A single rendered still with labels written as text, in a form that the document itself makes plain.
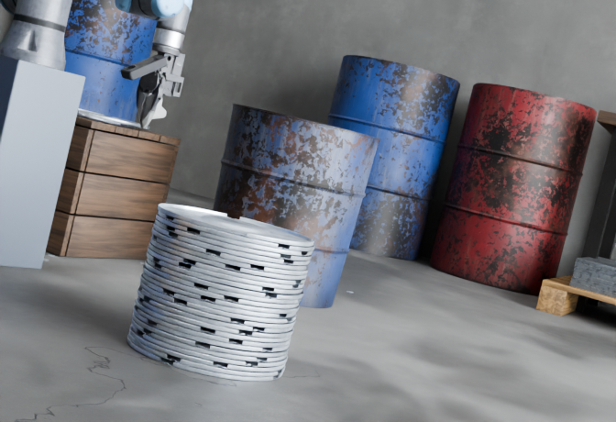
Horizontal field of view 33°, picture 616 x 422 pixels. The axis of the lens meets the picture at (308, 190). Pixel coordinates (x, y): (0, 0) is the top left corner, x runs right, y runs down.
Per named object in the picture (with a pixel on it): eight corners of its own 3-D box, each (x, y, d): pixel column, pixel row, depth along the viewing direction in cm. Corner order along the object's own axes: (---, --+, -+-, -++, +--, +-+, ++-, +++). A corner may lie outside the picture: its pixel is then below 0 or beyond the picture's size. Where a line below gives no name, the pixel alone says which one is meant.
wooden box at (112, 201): (153, 260, 297) (181, 139, 296) (60, 256, 264) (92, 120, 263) (49, 225, 317) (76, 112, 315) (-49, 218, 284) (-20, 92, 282)
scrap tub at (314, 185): (359, 305, 306) (399, 144, 304) (305, 315, 267) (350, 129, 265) (234, 268, 322) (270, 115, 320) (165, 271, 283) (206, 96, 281)
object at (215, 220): (304, 236, 208) (305, 231, 208) (322, 254, 179) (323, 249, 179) (159, 202, 204) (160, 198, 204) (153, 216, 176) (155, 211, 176)
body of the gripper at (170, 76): (179, 100, 272) (190, 54, 271) (153, 93, 266) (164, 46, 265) (161, 95, 277) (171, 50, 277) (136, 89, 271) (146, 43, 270)
